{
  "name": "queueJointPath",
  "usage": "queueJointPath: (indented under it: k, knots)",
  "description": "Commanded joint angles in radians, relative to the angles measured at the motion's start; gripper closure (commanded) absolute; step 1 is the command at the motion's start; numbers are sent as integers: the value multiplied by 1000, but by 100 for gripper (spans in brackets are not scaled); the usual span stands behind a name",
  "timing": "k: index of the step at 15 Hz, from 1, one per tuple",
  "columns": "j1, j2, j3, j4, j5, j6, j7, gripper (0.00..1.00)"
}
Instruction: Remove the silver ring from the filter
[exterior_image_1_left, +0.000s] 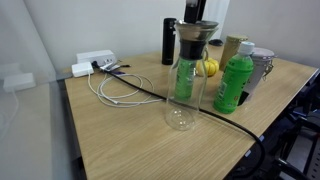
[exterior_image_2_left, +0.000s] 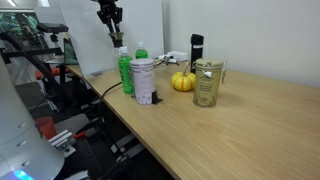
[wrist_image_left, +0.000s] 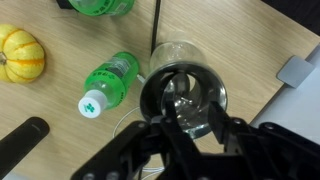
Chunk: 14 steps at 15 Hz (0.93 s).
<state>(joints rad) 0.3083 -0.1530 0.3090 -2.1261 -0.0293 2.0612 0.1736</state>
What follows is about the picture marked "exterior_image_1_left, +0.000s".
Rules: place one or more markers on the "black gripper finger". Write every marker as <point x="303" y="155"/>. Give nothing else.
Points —
<point x="191" y="11"/>
<point x="202" y="10"/>

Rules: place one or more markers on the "silver funnel filter black collar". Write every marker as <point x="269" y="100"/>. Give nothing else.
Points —
<point x="196" y="35"/>

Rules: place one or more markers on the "small black round object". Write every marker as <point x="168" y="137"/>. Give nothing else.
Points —
<point x="216" y="42"/>

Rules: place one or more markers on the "black thermos bottle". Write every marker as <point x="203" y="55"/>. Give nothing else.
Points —
<point x="167" y="43"/>

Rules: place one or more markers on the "olive gold tin canister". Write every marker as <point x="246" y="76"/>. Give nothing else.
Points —
<point x="231" y="50"/>

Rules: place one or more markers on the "small yellow pumpkin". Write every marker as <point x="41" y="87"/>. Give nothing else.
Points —
<point x="210" y="68"/>

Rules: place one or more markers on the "green bottle white cap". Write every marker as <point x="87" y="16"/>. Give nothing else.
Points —
<point x="184" y="80"/>
<point x="231" y="83"/>

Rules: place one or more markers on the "black tag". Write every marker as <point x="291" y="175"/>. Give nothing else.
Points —
<point x="243" y="97"/>

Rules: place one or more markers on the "silver usb plug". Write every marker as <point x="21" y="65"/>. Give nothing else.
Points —
<point x="106" y="67"/>

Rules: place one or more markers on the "white power strip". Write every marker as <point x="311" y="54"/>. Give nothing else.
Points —
<point x="93" y="56"/>

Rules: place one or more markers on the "clear glass carafe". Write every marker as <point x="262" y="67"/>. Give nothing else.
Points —
<point x="180" y="120"/>

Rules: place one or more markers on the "white charger adapter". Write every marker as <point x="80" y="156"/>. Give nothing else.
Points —
<point x="81" y="69"/>

